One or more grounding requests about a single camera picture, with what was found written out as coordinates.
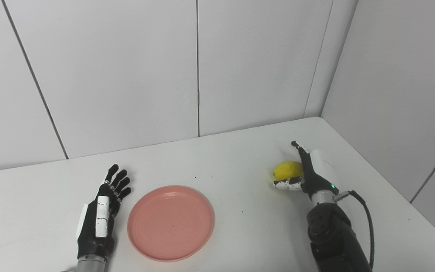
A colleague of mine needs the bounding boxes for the pink round plate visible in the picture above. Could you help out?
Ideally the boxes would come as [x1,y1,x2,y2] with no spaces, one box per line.
[127,185,215,262]

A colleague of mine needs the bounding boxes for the yellow lemon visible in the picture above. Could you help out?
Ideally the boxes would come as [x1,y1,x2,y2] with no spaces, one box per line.
[273,161,304,181]

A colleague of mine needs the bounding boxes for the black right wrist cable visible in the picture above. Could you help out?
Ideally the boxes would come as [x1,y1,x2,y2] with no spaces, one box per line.
[334,190,375,269]

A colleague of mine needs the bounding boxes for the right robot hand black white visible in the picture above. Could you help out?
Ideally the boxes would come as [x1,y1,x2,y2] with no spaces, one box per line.
[273,141,340,196]

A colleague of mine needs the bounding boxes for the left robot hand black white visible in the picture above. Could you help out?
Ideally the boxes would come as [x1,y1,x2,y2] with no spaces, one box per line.
[76,164,132,262]

